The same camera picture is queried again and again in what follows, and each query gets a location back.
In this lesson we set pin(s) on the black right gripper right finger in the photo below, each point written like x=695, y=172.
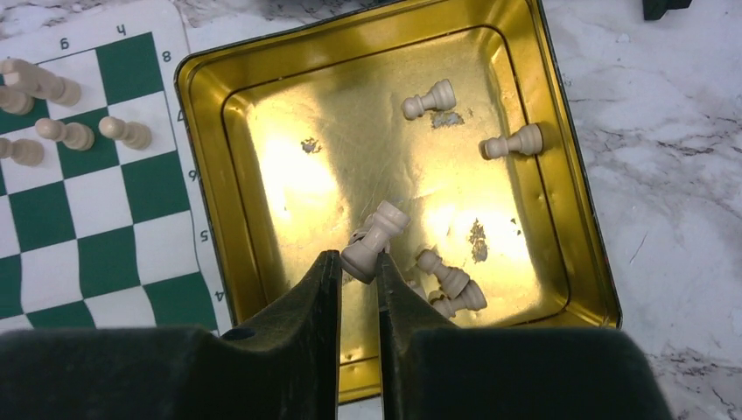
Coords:
x=433, y=369

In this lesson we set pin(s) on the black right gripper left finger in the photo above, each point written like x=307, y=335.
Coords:
x=283, y=363

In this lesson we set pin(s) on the white pawn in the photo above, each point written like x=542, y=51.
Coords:
x=15, y=102
x=441, y=97
x=134, y=135
x=471, y=298
x=527, y=140

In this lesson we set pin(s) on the white chess piece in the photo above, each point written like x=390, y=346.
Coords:
x=73, y=135
x=452, y=280
x=37, y=82
x=25, y=152

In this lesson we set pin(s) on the white chess piece in tin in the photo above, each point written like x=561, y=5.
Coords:
x=452, y=280

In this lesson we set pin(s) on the green white chess mat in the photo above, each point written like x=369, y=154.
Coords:
x=109, y=236

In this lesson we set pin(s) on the gold tin with white pieces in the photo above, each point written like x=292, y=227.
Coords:
x=299, y=136

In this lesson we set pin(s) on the white pawn in tin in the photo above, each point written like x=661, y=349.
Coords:
x=471, y=298
x=527, y=140
x=441, y=97

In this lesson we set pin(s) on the white rook lying in tin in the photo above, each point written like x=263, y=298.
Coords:
x=359, y=258

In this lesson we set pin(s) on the small whiteboard with stand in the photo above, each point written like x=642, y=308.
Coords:
x=654, y=10

